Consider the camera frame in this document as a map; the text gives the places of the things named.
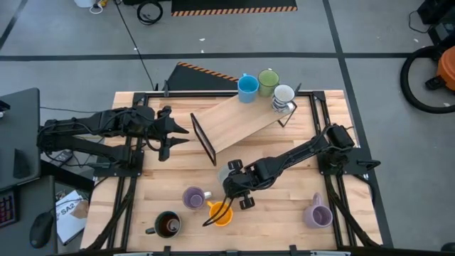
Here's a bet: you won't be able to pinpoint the black computer mouse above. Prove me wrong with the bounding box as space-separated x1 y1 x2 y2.
28 211 55 250

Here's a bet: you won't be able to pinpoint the orange vacuum cleaner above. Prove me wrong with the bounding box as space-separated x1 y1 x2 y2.
400 45 455 114

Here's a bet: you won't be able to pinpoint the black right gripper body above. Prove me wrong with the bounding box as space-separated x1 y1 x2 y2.
227 159 264 210

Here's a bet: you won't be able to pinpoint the orange shop vacuum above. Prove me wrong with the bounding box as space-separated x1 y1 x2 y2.
436 45 455 92

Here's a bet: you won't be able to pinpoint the speckled teal brown mug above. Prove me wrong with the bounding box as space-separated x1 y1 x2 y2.
144 210 183 240

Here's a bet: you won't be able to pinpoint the white container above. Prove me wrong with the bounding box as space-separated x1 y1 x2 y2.
73 0 105 15

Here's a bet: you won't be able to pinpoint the white blue patterned mug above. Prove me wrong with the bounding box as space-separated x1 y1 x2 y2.
271 83 298 115

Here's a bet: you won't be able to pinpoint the black hazard-striped floor mat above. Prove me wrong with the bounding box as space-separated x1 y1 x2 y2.
165 61 240 92
171 0 299 18

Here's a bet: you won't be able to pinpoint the white printed booklet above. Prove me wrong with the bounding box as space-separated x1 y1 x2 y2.
55 189 90 247

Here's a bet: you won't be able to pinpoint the keyboard with colourful keys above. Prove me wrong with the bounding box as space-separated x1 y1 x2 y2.
0 190 18 228

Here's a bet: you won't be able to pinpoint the coiled black cable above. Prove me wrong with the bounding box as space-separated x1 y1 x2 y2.
136 0 164 26

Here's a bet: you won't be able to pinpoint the green mug brown rim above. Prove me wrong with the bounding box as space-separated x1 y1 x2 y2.
257 68 281 98

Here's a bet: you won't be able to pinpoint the lavender ceramic mug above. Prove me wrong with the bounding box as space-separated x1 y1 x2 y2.
302 192 334 230
181 186 213 210

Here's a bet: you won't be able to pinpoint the yellow faceted mug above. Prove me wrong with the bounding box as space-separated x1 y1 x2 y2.
205 200 235 228

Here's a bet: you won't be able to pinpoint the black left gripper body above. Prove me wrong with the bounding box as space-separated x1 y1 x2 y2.
141 105 178 163

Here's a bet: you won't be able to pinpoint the long black floor cable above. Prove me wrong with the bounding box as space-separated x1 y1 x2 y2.
112 0 159 92

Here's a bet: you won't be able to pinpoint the black power adapter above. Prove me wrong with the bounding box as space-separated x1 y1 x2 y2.
52 149 75 165

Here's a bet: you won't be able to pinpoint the black equipment case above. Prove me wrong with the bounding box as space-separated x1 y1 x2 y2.
416 0 455 47

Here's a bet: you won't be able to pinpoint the wooden shelf black legs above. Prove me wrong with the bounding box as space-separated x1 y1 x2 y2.
190 92 299 167

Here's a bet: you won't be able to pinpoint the black desk stand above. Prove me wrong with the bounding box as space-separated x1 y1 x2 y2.
13 148 32 180

